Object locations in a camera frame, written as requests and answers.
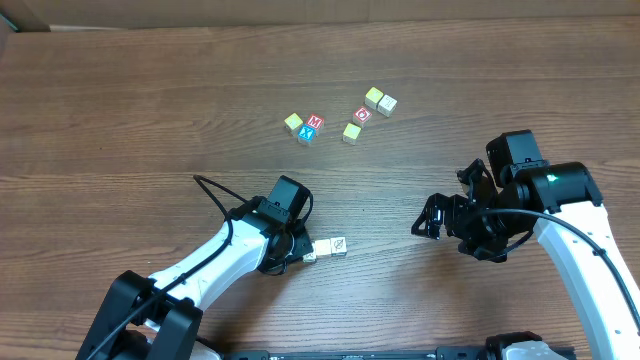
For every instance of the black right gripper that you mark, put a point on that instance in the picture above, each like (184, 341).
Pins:
(454, 216)

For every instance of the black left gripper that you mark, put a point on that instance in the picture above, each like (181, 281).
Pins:
(300, 243)

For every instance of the red Y leaf block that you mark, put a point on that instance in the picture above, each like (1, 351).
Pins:
(338, 246)

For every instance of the green letter wood block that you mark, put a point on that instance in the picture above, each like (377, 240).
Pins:
(310, 258)

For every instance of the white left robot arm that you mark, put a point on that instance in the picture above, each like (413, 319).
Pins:
(158, 317)

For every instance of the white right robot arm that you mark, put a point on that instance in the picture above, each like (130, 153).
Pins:
(562, 207)

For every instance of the blue X letter block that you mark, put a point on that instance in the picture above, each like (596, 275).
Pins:
(306, 135)

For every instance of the yellow top squirrel block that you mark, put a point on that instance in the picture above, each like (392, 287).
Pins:
(293, 123)

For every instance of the plain wood picture block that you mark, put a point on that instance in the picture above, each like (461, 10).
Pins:
(387, 105)

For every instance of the red M letter block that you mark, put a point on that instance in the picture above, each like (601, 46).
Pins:
(316, 122)

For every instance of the yellow top turtle block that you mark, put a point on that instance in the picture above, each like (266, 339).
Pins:
(351, 133)

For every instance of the red framed symbol block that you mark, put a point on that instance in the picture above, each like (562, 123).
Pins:
(362, 116)

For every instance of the yellow top far block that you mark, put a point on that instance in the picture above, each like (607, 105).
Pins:
(373, 97)

